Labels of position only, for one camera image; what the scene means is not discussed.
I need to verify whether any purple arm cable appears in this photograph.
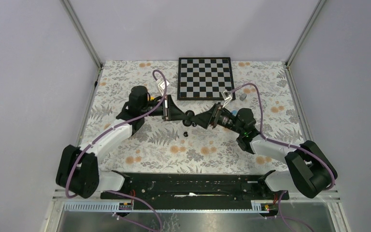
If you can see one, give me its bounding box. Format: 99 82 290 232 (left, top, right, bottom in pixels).
64 70 169 232
228 83 337 232

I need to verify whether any slotted grey cable duct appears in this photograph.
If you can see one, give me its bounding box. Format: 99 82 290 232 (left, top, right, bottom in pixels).
63 201 277 214

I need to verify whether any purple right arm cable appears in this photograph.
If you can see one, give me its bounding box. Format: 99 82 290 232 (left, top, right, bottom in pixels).
228 83 337 232

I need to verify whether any small grey cube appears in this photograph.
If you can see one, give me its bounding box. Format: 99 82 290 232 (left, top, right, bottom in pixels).
239 93 247 101

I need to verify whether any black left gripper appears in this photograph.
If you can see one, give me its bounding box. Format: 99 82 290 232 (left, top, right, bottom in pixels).
141 94 189 121

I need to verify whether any floral patterned table mat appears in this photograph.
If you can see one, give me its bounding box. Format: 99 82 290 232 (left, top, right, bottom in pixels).
73 60 314 176

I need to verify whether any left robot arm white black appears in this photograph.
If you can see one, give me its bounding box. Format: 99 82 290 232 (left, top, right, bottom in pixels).
55 86 189 199

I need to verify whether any black oval earbud case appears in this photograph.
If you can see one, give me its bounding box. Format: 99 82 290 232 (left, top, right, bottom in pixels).
182 110 195 127

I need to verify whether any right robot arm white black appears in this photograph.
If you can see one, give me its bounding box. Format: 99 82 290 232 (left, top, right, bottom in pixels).
189 103 338 199

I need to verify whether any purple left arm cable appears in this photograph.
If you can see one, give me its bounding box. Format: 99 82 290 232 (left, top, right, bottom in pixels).
64 70 169 232

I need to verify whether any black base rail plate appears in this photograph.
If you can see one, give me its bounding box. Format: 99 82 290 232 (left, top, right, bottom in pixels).
100 172 290 211

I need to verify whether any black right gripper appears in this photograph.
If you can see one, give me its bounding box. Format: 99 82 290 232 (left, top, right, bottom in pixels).
190 102 243 135

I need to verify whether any black white checkerboard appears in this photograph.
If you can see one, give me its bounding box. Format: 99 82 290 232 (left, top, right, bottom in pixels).
177 57 234 101

